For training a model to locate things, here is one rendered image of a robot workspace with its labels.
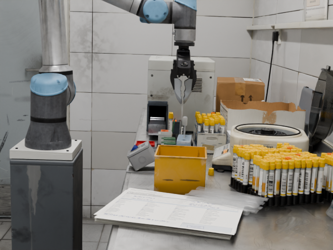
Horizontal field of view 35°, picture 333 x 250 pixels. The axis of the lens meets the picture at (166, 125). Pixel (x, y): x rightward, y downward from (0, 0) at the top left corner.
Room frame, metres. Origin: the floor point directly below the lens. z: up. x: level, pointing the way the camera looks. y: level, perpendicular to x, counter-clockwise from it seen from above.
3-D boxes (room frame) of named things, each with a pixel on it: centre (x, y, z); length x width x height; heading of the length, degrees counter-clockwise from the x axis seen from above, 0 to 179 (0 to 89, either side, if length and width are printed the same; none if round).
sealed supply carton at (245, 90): (2.65, -0.36, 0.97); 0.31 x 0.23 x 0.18; 174
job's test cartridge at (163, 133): (1.74, 0.00, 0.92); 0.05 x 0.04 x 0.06; 91
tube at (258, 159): (1.24, -0.23, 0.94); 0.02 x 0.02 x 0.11
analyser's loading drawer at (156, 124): (2.05, 0.04, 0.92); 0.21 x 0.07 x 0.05; 1
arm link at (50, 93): (1.69, 0.38, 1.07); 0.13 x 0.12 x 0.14; 1
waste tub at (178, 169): (1.34, -0.04, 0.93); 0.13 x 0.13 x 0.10; 87
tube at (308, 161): (1.24, -0.35, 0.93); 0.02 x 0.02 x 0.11
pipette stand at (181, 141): (1.52, -0.05, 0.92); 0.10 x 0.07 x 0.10; 175
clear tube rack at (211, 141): (1.85, -0.16, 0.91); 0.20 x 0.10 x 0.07; 1
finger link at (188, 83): (1.82, -0.07, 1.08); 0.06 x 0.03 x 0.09; 2
